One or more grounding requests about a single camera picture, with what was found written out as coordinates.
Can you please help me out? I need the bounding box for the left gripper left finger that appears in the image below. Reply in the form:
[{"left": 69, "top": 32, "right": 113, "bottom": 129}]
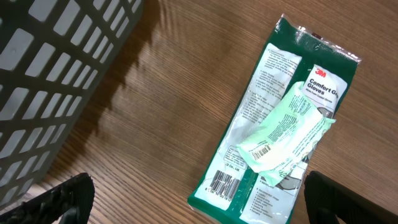
[{"left": 1, "top": 172, "right": 95, "bottom": 224}]

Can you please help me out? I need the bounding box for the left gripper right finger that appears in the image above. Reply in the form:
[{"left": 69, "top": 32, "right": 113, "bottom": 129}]
[{"left": 304, "top": 170, "right": 397, "bottom": 224}]

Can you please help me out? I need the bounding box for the light green wipes packet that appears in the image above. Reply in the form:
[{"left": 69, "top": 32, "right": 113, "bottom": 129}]
[{"left": 237, "top": 82, "right": 336, "bottom": 187}]

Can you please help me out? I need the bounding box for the green sponge pack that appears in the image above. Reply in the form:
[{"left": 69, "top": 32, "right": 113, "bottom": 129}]
[{"left": 188, "top": 16, "right": 361, "bottom": 224}]

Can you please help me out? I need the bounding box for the grey plastic mesh basket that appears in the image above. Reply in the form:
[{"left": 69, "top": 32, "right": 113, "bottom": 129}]
[{"left": 1, "top": 0, "right": 144, "bottom": 207}]

